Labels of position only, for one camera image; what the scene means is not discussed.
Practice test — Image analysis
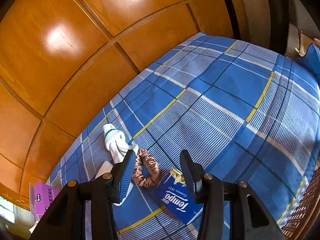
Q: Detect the blue tempo tissue pack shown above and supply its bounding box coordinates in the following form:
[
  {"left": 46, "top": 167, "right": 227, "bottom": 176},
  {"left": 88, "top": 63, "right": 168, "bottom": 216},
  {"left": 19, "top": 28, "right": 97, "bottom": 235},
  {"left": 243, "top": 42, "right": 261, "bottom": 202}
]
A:
[{"left": 152, "top": 167, "right": 203, "bottom": 225}]

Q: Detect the white knitted glove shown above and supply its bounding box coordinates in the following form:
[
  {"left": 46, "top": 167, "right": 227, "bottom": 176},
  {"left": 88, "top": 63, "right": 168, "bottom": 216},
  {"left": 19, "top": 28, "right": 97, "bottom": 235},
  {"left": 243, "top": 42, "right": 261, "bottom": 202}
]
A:
[{"left": 95, "top": 124, "right": 138, "bottom": 206}]

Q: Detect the brown satin scrunchie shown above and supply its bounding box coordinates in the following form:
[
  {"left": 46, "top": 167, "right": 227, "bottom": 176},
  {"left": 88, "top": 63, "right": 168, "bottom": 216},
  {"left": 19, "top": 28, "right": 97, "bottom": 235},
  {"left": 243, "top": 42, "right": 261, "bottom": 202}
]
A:
[{"left": 132, "top": 148, "right": 160, "bottom": 188}]

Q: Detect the purple carton box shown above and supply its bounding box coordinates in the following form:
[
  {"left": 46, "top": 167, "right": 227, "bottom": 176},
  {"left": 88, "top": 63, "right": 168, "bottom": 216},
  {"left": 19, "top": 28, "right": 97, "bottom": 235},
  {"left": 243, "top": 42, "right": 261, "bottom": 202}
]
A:
[{"left": 29, "top": 183, "right": 60, "bottom": 221}]

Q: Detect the blue plaid tablecloth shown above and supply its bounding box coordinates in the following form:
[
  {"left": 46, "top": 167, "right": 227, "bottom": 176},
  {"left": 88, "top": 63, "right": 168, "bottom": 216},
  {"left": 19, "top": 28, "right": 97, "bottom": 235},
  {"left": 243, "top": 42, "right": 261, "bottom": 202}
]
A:
[{"left": 48, "top": 33, "right": 319, "bottom": 228}]

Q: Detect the wicker chair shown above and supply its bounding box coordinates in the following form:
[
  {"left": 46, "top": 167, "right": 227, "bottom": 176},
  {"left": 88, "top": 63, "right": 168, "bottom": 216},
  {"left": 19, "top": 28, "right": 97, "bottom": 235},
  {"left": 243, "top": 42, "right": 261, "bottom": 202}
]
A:
[{"left": 281, "top": 168, "right": 319, "bottom": 239}]

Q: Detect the wooden wall cabinet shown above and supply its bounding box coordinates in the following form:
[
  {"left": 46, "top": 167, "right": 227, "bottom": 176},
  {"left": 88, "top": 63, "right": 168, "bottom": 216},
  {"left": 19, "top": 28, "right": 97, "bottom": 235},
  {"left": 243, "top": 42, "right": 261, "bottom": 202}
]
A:
[{"left": 1, "top": 0, "right": 242, "bottom": 209}]

